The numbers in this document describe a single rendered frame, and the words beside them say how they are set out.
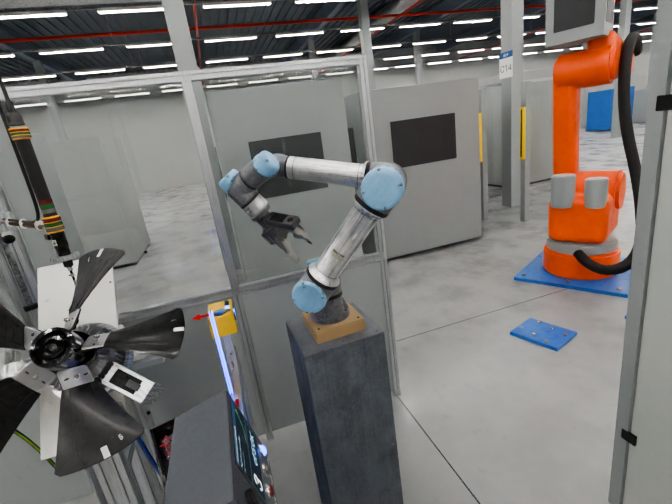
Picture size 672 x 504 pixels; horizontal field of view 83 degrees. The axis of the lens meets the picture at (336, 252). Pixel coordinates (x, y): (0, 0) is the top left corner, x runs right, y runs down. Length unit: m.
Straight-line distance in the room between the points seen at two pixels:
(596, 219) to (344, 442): 3.25
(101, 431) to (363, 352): 0.83
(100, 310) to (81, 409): 0.45
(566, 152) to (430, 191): 1.58
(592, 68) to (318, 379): 3.60
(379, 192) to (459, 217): 4.36
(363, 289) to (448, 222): 3.20
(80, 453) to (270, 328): 1.15
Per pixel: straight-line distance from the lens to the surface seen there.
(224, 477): 0.66
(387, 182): 1.07
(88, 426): 1.38
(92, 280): 1.48
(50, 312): 1.78
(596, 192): 4.12
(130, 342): 1.37
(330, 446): 1.59
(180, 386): 2.33
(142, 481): 2.16
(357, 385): 1.48
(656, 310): 1.72
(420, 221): 5.09
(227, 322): 1.62
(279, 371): 2.34
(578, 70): 4.27
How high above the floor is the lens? 1.70
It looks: 17 degrees down
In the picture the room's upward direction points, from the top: 8 degrees counter-clockwise
